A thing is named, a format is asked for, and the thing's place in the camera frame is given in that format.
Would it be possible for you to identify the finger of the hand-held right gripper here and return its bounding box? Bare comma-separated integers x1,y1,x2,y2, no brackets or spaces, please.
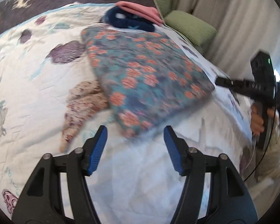
215,76,239,92

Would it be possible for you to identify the navy star fleece cloth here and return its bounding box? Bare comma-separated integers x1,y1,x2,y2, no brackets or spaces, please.
101,6,155,32

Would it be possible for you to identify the teal floral garment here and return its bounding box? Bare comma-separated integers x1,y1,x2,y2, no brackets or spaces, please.
80,24,216,139

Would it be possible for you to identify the white printed quilt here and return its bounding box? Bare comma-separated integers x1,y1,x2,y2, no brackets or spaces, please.
0,2,256,224

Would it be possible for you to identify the folded pink cloth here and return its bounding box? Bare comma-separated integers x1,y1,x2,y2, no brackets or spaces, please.
115,1,166,26

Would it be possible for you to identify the person's right hand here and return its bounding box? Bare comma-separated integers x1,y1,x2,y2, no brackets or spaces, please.
250,103,265,136

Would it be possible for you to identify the green pillow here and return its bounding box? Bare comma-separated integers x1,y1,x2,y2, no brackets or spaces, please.
164,10,217,46
152,0,173,17

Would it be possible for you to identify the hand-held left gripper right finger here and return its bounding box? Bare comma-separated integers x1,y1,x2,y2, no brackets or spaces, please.
163,125,258,224

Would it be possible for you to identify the black cable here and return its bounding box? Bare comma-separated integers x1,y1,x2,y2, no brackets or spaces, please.
245,110,280,182

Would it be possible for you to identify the person's beige clothing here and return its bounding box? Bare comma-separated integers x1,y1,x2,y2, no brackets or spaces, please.
254,126,280,181

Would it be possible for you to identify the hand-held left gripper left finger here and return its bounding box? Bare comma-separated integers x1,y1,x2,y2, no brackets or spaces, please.
12,125,108,224

